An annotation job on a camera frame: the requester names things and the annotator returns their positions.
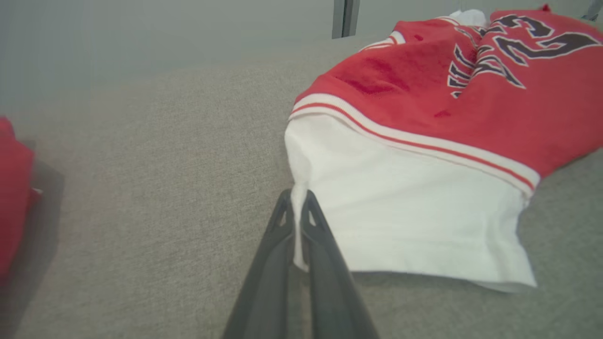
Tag red shorts with white stripe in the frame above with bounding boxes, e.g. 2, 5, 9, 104
0, 117, 43, 283

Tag grey partition joint post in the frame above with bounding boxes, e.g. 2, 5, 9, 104
332, 0, 361, 39

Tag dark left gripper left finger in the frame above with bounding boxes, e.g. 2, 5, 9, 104
221, 189, 295, 339

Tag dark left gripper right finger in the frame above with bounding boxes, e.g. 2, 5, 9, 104
301, 190, 380, 339

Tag red white basketball jersey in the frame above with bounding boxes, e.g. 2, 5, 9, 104
284, 4, 603, 293

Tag grey fabric sofa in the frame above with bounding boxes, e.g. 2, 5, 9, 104
0, 33, 603, 339

